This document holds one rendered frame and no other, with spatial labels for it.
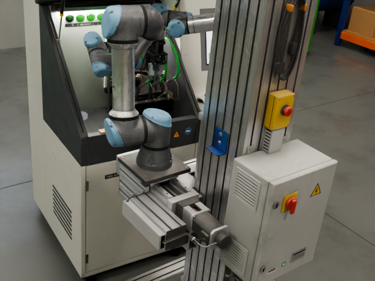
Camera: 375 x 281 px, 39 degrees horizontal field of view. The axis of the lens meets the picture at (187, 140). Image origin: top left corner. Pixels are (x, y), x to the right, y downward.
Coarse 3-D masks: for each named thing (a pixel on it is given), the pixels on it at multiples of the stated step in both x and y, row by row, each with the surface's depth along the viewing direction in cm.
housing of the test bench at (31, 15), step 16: (32, 0) 279; (32, 16) 284; (32, 32) 289; (32, 48) 294; (32, 64) 300; (32, 80) 306; (32, 96) 312; (32, 112) 318; (32, 128) 325; (32, 144) 332; (32, 160) 338; (32, 176) 346
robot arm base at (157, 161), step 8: (144, 152) 213; (152, 152) 211; (160, 152) 212; (168, 152) 215; (136, 160) 218; (144, 160) 213; (152, 160) 213; (160, 160) 213; (168, 160) 215; (144, 168) 214; (152, 168) 213; (160, 168) 213; (168, 168) 216
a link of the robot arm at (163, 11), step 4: (152, 4) 236; (156, 4) 236; (160, 4) 237; (164, 4) 237; (156, 8) 234; (160, 8) 234; (164, 8) 235; (160, 12) 234; (164, 12) 235; (164, 16) 235; (164, 20) 236; (164, 24) 237; (164, 28) 239
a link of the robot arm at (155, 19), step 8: (152, 8) 193; (152, 16) 192; (160, 16) 195; (152, 24) 192; (160, 24) 195; (152, 32) 195; (160, 32) 200; (144, 40) 206; (152, 40) 204; (136, 48) 213; (144, 48) 213; (136, 56) 220; (136, 64) 232
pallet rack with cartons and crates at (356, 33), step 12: (348, 0) 750; (360, 12) 756; (372, 12) 740; (360, 24) 760; (372, 24) 743; (336, 36) 779; (348, 36) 764; (360, 36) 750; (372, 36) 746; (372, 48) 736
